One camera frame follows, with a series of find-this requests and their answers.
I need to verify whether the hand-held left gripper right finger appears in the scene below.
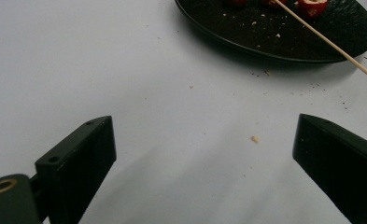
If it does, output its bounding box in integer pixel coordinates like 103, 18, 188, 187
292, 113, 367, 224

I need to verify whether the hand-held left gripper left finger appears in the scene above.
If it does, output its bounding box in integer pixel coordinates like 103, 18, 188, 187
35, 116, 118, 224

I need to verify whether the thin wooden skewer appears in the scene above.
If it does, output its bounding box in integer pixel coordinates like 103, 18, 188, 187
274, 0, 367, 78

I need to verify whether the round black textured plate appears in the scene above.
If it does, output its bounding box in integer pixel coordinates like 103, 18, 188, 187
174, 0, 367, 64

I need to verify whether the red cored hawthorn fruit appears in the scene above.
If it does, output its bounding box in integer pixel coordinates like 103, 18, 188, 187
297, 0, 329, 19

